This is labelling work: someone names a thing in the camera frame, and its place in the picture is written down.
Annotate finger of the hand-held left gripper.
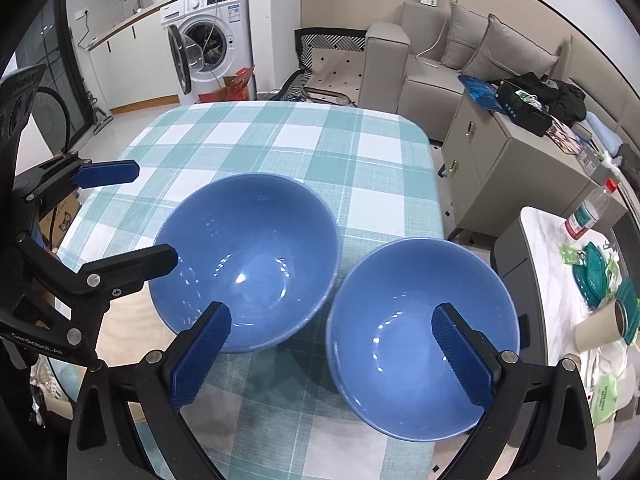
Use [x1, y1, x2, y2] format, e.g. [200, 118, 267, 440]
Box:
[15, 152, 140, 204]
[74, 243, 179, 307]

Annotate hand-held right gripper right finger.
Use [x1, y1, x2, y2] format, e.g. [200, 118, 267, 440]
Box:
[431, 302, 598, 480]

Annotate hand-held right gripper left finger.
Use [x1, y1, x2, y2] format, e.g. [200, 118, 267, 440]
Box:
[67, 301, 233, 480]

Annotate blue bowl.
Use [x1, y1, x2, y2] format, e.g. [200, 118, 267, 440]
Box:
[326, 237, 521, 443]
[148, 172, 342, 353]

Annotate floor mop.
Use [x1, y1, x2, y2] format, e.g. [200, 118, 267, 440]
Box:
[85, 91, 115, 133]

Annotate brown cardboard box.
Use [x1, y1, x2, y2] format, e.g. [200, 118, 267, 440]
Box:
[40, 192, 83, 248]

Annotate white kitchen base cabinets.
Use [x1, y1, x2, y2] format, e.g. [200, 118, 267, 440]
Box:
[85, 7, 181, 113]

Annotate dark glass door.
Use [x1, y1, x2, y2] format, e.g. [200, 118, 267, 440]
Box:
[10, 0, 96, 161]

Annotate cream tumbler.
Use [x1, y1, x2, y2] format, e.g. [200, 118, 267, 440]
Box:
[574, 300, 631, 352]

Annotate green packet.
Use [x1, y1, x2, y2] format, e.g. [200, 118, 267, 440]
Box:
[590, 372, 622, 428]

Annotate red box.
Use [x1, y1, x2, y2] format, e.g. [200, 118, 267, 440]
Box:
[197, 66, 256, 104]

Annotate teal container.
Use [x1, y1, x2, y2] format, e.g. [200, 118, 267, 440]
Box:
[572, 242, 623, 308]

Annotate teal checked tablecloth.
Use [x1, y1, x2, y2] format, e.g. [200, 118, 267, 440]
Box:
[52, 101, 446, 480]

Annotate white washing machine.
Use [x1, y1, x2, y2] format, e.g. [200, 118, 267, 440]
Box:
[160, 0, 257, 101]

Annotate grey cabinet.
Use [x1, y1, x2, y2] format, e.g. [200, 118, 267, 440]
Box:
[442, 92, 628, 243]

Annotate clear water bottle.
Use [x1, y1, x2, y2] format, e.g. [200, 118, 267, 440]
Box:
[565, 178, 618, 239]

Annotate black patterned chair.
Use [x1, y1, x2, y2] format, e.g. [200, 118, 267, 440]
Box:
[294, 26, 371, 106]

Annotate black box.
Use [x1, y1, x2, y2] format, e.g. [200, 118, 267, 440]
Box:
[497, 79, 555, 137]

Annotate blue bag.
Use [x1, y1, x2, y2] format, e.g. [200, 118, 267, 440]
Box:
[457, 75, 501, 111]

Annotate black jacket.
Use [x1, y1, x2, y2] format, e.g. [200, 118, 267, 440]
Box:
[512, 72, 587, 122]

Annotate grey sofa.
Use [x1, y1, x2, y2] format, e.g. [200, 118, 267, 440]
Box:
[365, 0, 640, 161]

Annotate grey cushion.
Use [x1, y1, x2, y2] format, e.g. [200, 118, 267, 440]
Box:
[462, 14, 561, 83]
[440, 2, 493, 71]

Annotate black cable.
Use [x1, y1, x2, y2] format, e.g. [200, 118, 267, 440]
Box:
[32, 86, 76, 153]

